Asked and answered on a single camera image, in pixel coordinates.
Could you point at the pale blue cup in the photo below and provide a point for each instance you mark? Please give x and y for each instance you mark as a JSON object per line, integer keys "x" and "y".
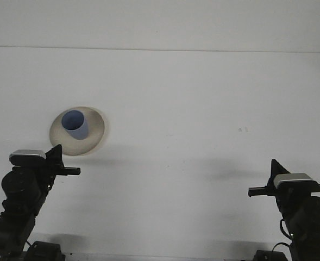
{"x": 79, "y": 133}

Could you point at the pale round plate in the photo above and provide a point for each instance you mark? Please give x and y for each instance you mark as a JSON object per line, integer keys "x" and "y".
{"x": 94, "y": 136}

